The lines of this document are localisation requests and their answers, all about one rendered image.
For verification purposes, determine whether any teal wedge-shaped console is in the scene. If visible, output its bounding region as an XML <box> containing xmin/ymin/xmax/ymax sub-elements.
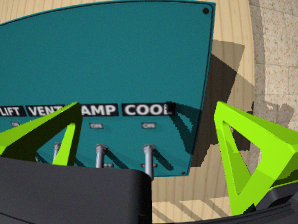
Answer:
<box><xmin>0</xmin><ymin>0</ymin><xmax>216</xmax><ymax>181</ymax></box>

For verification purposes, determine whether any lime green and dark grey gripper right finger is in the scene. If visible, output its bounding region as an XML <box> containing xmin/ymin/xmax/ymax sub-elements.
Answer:
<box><xmin>214</xmin><ymin>101</ymin><xmax>298</xmax><ymax>216</ymax></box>

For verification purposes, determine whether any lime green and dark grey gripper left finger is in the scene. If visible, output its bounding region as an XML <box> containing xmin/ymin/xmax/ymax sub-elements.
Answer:
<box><xmin>0</xmin><ymin>102</ymin><xmax>83</xmax><ymax>166</ymax></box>

